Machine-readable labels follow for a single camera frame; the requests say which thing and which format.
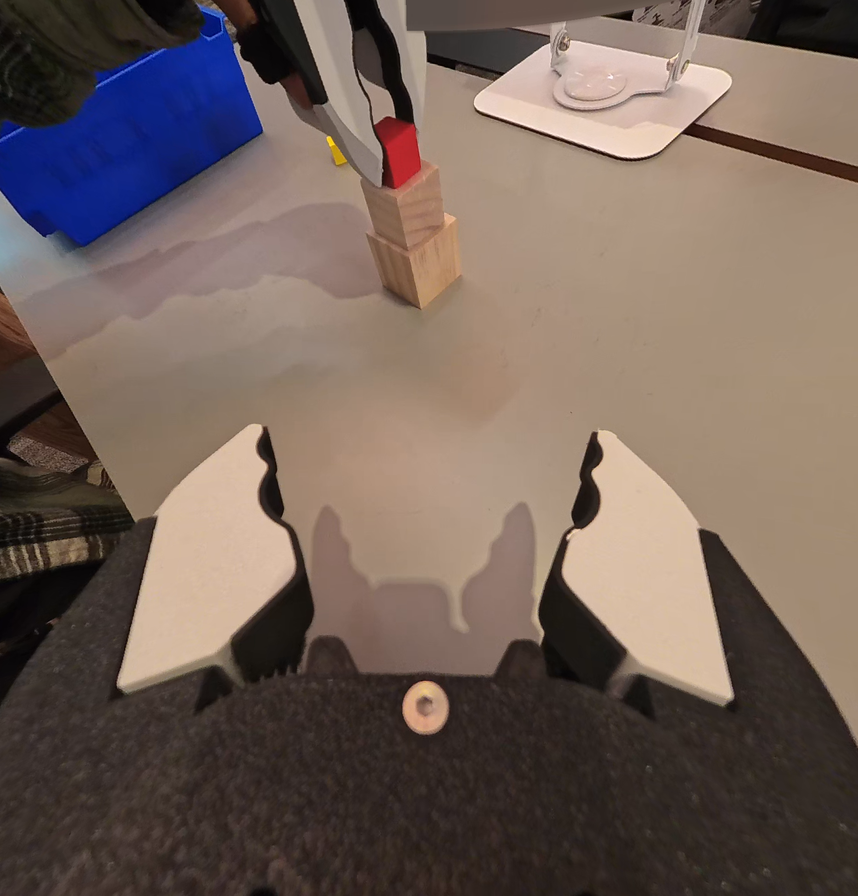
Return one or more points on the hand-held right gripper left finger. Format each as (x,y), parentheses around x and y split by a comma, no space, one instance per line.
(212,560)

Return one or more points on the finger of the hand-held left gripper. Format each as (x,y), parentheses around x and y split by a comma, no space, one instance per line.
(409,56)
(338,77)

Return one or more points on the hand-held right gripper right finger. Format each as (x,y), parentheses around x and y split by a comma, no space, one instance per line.
(646,574)

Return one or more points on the yellow wooden cube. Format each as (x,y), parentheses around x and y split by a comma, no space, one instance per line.
(336,152)

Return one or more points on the red wooden cube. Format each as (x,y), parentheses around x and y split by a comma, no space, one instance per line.
(399,157)

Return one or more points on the small natural wooden cube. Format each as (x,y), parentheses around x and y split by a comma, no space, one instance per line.
(408,210)

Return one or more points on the large natural wooden cube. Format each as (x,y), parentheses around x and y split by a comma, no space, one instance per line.
(422,269)

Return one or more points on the person's left hand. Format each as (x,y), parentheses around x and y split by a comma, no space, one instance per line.
(296,89)

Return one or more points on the black flat tablet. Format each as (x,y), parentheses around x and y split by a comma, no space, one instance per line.
(471,52)

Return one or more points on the blue plastic bin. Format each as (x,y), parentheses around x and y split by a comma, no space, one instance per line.
(135,147)

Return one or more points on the person's plaid shirt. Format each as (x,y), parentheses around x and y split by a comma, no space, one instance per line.
(44,525)

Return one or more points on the person's dark trousers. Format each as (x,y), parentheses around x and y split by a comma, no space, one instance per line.
(23,630)

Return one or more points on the white stand with wooden board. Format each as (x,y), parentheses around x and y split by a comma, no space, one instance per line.
(611,112)

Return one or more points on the printed leaflet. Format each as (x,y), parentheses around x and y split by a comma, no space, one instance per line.
(702,14)

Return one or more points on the black table bracket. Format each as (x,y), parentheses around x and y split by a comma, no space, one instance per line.
(16,399)

